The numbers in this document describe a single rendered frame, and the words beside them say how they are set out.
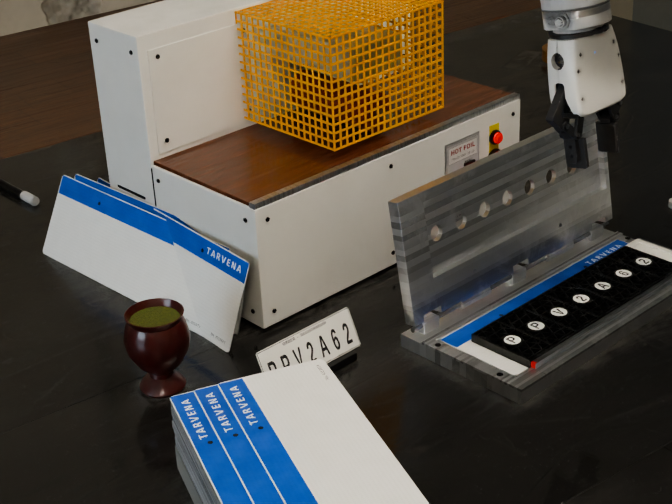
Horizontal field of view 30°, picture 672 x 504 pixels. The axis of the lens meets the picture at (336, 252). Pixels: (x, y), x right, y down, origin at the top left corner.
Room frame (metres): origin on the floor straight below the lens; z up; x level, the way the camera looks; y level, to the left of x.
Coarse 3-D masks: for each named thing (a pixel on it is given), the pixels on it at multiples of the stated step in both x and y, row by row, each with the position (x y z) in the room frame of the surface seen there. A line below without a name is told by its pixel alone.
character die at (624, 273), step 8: (592, 264) 1.59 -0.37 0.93; (600, 264) 1.59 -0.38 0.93; (608, 264) 1.59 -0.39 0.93; (616, 264) 1.59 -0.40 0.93; (624, 264) 1.59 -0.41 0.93; (600, 272) 1.57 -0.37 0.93; (608, 272) 1.57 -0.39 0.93; (616, 272) 1.56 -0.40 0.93; (624, 272) 1.56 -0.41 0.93; (632, 272) 1.56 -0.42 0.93; (640, 272) 1.56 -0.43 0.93; (616, 280) 1.54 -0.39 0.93; (624, 280) 1.55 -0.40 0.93; (632, 280) 1.54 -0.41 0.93; (640, 280) 1.54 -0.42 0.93; (648, 280) 1.54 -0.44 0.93; (656, 280) 1.54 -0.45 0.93; (640, 288) 1.52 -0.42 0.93; (648, 288) 1.52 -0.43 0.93
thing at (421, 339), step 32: (608, 224) 1.72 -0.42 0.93; (544, 256) 1.62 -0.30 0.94; (576, 256) 1.64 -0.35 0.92; (512, 288) 1.56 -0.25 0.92; (448, 320) 1.47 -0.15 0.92; (640, 320) 1.46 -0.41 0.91; (416, 352) 1.42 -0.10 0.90; (448, 352) 1.39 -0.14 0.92; (576, 352) 1.37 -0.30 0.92; (480, 384) 1.34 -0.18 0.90; (512, 384) 1.31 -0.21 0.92; (544, 384) 1.32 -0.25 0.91
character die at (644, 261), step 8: (624, 248) 1.64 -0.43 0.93; (632, 248) 1.64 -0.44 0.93; (608, 256) 1.61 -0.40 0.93; (616, 256) 1.62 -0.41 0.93; (624, 256) 1.62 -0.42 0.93; (632, 256) 1.61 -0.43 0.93; (640, 256) 1.61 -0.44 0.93; (648, 256) 1.61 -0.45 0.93; (632, 264) 1.59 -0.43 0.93; (640, 264) 1.58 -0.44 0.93; (648, 264) 1.58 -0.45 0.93; (656, 264) 1.58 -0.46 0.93; (664, 264) 1.58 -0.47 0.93; (648, 272) 1.56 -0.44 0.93; (656, 272) 1.56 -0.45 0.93; (664, 272) 1.56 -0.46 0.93
